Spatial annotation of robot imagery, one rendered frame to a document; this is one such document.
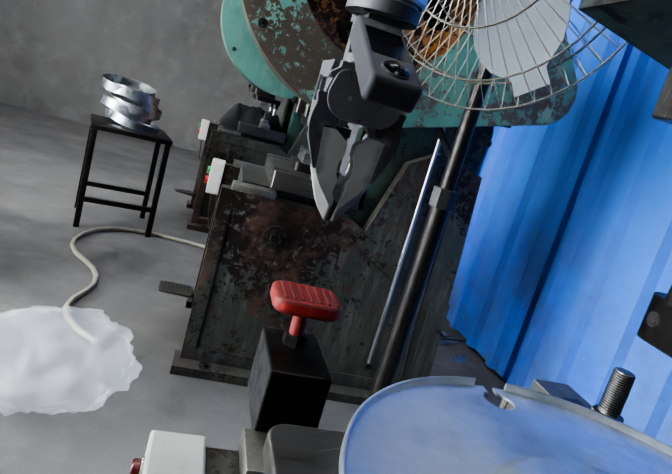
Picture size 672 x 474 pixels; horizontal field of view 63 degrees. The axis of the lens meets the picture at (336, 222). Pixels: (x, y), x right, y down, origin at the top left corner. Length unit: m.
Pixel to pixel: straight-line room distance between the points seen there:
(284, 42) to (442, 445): 1.29
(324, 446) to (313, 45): 1.30
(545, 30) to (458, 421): 0.78
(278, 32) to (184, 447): 1.17
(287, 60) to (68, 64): 5.58
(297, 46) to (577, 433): 1.26
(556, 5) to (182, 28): 6.01
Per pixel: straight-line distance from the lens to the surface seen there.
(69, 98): 6.99
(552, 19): 1.03
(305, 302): 0.54
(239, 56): 3.23
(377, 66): 0.46
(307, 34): 1.52
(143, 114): 3.10
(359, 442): 0.31
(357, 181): 0.54
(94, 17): 6.93
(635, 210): 2.20
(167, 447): 0.54
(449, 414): 0.38
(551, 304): 2.42
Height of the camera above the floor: 0.94
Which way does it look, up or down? 11 degrees down
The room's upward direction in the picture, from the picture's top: 16 degrees clockwise
